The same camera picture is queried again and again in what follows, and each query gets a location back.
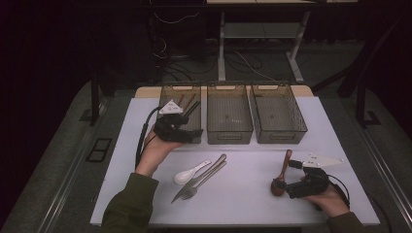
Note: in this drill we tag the steel fork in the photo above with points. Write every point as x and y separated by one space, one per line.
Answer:
191 194

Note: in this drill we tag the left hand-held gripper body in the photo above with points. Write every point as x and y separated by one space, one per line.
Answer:
168 129

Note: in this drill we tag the black chopstick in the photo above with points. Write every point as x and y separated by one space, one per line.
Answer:
191 108
194 110

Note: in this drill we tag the person's right hand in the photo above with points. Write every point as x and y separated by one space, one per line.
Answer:
332 202

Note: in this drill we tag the metal floor rail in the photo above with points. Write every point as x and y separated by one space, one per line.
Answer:
65 187
390 181

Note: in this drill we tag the black metal stand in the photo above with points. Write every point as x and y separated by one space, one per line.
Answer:
361 106
94 103

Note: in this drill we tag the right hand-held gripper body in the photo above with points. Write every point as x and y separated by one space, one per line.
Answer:
312 184

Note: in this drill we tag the steel table knife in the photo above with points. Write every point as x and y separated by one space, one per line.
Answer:
219 159

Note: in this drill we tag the white metal desk frame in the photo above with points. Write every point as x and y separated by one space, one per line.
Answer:
221 48

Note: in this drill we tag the transparent grey storage bin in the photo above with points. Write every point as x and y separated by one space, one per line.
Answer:
278 113
195 124
229 113

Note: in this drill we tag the white ceramic spoon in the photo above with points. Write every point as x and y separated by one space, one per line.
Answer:
183 177

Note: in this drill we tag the person's left hand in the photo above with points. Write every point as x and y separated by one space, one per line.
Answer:
154 155

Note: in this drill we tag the white table cover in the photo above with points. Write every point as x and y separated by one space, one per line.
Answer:
246 200

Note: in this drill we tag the brown wooden spoon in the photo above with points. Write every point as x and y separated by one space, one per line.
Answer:
285 166

